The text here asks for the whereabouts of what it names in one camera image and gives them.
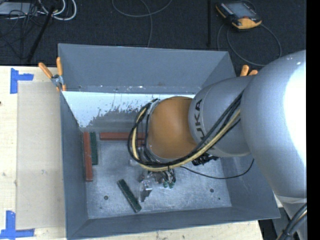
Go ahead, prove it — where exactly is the red-brown flat block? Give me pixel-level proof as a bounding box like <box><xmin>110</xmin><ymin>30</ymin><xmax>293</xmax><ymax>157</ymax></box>
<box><xmin>99</xmin><ymin>131</ymin><xmax>146</xmax><ymax>142</ymax></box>
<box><xmin>82</xmin><ymin>131</ymin><xmax>94</xmax><ymax>183</ymax></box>

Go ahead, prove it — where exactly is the grey metal bin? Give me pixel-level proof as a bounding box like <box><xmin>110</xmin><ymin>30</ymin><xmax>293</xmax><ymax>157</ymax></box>
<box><xmin>57</xmin><ymin>43</ymin><xmax>281</xmax><ymax>240</ymax></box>

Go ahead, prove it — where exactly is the pale flat board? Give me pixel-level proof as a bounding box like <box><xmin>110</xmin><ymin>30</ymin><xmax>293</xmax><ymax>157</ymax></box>
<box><xmin>15</xmin><ymin>80</ymin><xmax>66</xmax><ymax>231</ymax></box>

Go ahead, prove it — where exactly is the dark green flat block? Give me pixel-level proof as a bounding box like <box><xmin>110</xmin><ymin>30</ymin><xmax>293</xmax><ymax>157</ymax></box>
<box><xmin>116</xmin><ymin>178</ymin><xmax>143</xmax><ymax>214</ymax></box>
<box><xmin>89</xmin><ymin>131</ymin><xmax>99</xmax><ymax>166</ymax></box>

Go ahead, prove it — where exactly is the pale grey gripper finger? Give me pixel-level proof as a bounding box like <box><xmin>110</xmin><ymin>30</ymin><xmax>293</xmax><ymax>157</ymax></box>
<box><xmin>139</xmin><ymin>180</ymin><xmax>154</xmax><ymax>203</ymax></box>

